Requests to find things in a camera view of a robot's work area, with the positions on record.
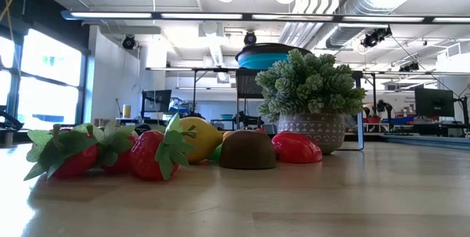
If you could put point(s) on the green plant in patterned pot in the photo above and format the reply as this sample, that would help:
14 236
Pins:
308 83

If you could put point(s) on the yellow cylinder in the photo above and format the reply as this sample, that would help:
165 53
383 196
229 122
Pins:
126 111

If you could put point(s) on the black computer monitor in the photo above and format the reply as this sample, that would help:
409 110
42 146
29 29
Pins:
157 100
434 102

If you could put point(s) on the red plastic strawberry green leaves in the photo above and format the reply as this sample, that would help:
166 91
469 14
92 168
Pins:
123 163
145 156
75 163

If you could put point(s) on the long LED light bar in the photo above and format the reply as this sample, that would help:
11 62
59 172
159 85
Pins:
220 17

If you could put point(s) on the blue collapsible bowl grey rim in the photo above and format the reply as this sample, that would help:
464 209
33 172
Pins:
260 61

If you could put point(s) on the black table frame rails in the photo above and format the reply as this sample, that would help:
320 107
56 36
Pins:
433 141

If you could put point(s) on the yellow plastic lemon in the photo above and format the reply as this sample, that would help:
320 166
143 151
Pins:
205 138

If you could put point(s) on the large window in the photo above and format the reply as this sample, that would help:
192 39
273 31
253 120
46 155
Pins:
47 83

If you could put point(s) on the red plastic bell pepper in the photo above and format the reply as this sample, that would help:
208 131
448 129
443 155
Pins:
295 149

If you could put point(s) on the black workbench frame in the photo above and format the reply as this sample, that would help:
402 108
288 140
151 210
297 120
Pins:
183 69

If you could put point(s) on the small teal bowl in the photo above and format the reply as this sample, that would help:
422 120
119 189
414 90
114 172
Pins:
226 116

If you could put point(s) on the black ceiling camera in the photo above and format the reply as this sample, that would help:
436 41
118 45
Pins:
250 38
409 67
374 38
129 42

